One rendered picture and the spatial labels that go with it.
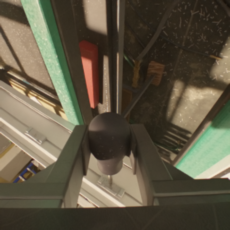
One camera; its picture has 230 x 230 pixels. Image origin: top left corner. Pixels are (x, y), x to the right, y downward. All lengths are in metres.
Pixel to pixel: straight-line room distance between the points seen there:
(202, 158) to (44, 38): 0.23
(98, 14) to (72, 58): 0.30
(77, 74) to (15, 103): 0.24
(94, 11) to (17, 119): 0.35
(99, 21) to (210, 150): 0.44
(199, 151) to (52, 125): 0.29
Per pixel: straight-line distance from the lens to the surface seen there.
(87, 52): 0.56
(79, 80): 0.27
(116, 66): 0.62
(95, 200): 0.74
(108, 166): 0.16
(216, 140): 0.18
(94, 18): 0.54
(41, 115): 0.41
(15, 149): 9.80
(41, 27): 0.22
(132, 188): 0.32
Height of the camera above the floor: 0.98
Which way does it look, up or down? 30 degrees down
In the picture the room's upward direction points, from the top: 142 degrees counter-clockwise
